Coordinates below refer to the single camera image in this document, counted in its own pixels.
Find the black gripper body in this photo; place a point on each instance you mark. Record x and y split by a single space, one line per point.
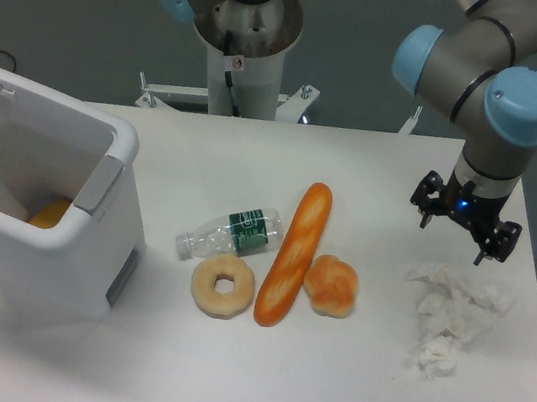
473 210

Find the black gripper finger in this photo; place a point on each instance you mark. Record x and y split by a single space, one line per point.
428 197
496 241

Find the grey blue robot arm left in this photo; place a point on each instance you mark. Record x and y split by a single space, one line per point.
473 76

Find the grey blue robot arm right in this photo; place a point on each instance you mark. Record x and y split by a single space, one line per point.
474 77

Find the round knotted bread roll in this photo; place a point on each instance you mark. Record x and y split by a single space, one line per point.
332 286

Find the long baguette bread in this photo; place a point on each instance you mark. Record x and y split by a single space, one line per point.
283 281

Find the large crumpled white tissue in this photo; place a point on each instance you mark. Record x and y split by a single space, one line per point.
457 307

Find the small crumpled white tissue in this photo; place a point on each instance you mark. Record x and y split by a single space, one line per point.
436 357

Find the clear plastic bottle green label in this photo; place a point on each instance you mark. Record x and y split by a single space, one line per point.
239 233

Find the orange object inside bin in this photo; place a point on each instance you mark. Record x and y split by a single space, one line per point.
50 215

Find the white trash bin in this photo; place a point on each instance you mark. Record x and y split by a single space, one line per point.
54 146

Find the white metal frame bracket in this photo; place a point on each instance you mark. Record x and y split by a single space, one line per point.
225 101

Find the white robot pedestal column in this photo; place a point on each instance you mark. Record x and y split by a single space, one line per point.
246 44

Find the ring-shaped donut bread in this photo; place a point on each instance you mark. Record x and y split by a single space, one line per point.
223 286

